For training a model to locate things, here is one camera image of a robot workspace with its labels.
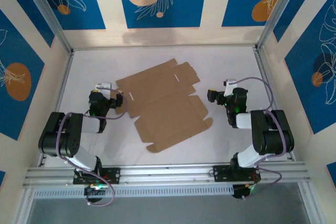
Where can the aluminium frame post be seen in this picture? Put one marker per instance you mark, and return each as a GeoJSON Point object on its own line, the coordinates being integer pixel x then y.
{"type": "Point", "coordinates": [44, 9]}
{"type": "Point", "coordinates": [278, 9]}

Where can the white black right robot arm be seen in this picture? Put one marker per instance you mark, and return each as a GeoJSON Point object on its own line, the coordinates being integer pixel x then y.
{"type": "Point", "coordinates": [273, 134]}

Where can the black controller box with LED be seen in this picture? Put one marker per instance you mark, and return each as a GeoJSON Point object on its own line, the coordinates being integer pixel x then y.
{"type": "Point", "coordinates": [92, 193]}
{"type": "Point", "coordinates": [240, 191]}

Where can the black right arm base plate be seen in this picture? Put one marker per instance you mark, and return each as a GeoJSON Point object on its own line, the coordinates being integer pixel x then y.
{"type": "Point", "coordinates": [219, 173]}

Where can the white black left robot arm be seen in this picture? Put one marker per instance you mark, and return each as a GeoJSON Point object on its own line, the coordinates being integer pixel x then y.
{"type": "Point", "coordinates": [60, 134]}

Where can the aluminium frame rail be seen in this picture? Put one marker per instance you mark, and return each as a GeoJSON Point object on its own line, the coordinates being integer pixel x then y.
{"type": "Point", "coordinates": [162, 48]}
{"type": "Point", "coordinates": [273, 103]}
{"type": "Point", "coordinates": [56, 108]}

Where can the wide aluminium mounting rail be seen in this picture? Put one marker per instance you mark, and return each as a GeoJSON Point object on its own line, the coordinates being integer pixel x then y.
{"type": "Point", "coordinates": [170, 174]}

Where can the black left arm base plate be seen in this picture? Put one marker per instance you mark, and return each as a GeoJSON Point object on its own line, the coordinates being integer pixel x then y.
{"type": "Point", "coordinates": [115, 175]}

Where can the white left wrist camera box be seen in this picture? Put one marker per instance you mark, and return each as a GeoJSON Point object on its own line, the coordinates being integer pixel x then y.
{"type": "Point", "coordinates": [103, 87]}

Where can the brown cardboard paper box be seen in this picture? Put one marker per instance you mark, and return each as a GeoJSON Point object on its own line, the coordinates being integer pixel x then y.
{"type": "Point", "coordinates": [162, 108]}

